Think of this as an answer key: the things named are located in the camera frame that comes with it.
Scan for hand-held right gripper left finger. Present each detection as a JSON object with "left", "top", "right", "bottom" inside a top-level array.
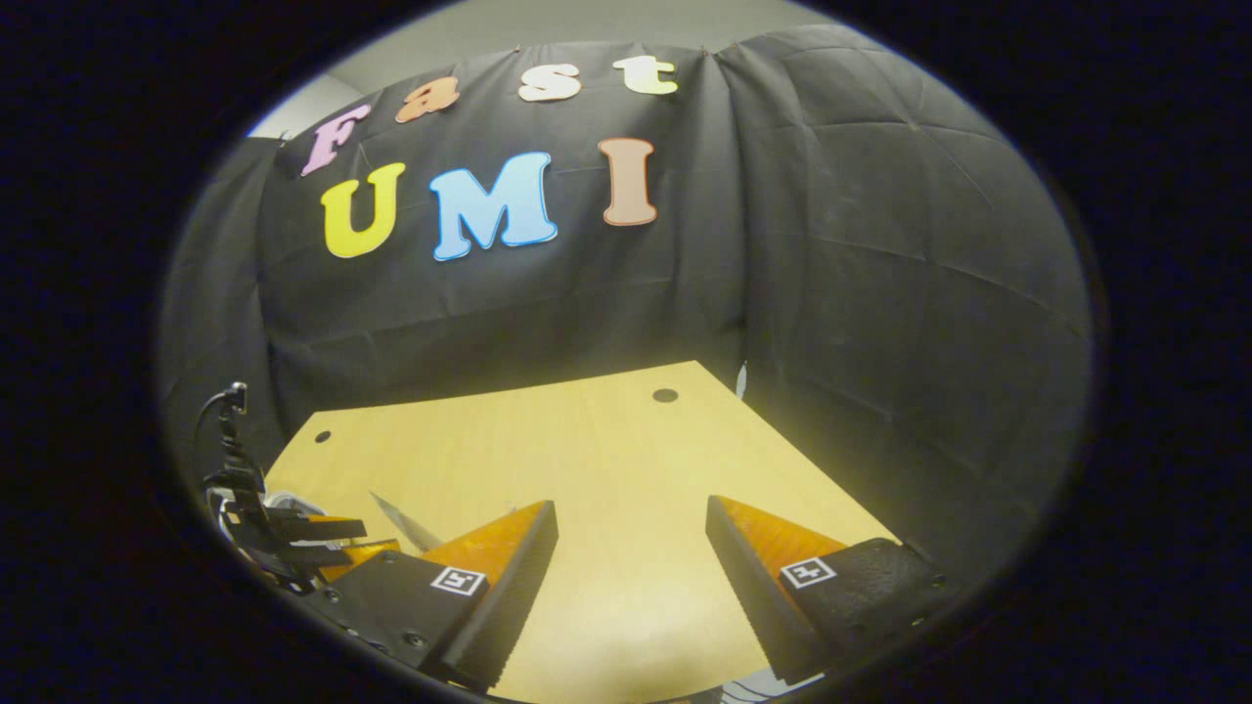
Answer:
[{"left": 308, "top": 501, "right": 559, "bottom": 690}]

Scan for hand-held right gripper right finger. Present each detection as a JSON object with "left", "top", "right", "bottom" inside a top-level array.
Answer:
[{"left": 706, "top": 495, "right": 948, "bottom": 685}]

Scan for white paper sheet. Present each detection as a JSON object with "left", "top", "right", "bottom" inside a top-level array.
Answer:
[{"left": 722, "top": 673, "right": 834, "bottom": 702}]

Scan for black backdrop cloth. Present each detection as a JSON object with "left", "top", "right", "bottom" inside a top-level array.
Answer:
[{"left": 156, "top": 24, "right": 1095, "bottom": 588}]

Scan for black cable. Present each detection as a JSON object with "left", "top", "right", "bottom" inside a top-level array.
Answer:
[{"left": 194, "top": 381, "right": 249, "bottom": 480}]

